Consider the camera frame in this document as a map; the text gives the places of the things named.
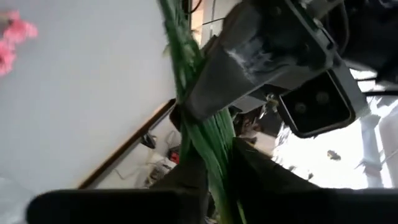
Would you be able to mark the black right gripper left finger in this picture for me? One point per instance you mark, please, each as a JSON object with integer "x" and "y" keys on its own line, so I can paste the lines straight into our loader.
{"x": 109, "y": 208}

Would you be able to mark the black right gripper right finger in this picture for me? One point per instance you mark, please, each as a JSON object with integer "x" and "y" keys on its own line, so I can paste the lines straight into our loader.
{"x": 295, "y": 205}

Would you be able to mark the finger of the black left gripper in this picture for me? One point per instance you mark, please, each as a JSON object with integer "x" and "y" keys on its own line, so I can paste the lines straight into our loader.
{"x": 224, "y": 81}
{"x": 174, "y": 116}

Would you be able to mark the red artificial flower bunch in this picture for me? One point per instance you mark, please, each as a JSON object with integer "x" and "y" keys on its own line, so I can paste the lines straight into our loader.
{"x": 214, "y": 133}

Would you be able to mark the pink artificial flower bunch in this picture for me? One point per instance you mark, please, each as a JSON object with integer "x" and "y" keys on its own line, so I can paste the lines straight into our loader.
{"x": 17, "y": 31}

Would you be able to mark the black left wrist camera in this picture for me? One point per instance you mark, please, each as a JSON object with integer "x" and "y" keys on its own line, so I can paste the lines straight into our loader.
{"x": 317, "y": 105}

